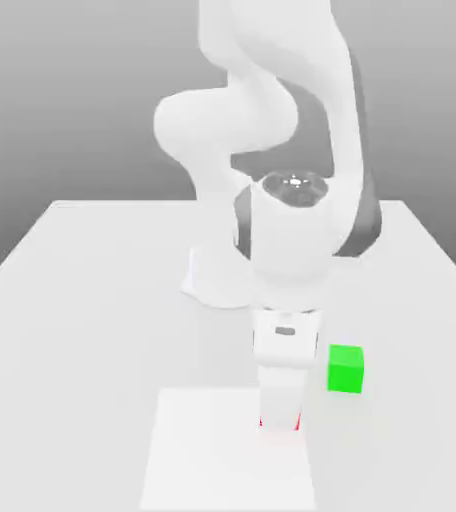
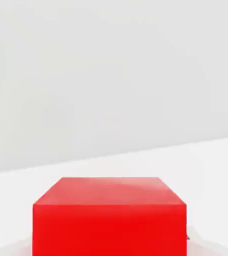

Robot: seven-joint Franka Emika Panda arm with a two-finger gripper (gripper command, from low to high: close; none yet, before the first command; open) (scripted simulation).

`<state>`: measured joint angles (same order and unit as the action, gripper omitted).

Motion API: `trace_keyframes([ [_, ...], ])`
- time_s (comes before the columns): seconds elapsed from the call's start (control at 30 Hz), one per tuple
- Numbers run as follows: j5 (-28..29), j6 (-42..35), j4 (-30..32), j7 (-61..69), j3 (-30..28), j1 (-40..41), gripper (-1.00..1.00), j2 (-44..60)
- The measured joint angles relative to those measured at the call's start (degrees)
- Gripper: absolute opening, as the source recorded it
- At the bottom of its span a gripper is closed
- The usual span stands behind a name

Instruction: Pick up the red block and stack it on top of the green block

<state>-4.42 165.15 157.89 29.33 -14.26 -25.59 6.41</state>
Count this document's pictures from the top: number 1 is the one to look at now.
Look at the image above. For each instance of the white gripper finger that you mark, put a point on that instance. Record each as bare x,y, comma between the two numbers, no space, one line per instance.
280,400

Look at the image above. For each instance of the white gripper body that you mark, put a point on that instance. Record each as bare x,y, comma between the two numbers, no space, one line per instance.
286,344

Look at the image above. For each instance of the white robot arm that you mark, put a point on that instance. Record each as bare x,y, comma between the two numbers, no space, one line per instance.
292,248

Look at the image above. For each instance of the small green cube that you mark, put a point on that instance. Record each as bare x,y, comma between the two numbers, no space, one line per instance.
344,370

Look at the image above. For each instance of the small red cube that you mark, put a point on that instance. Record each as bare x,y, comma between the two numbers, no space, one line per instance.
298,423

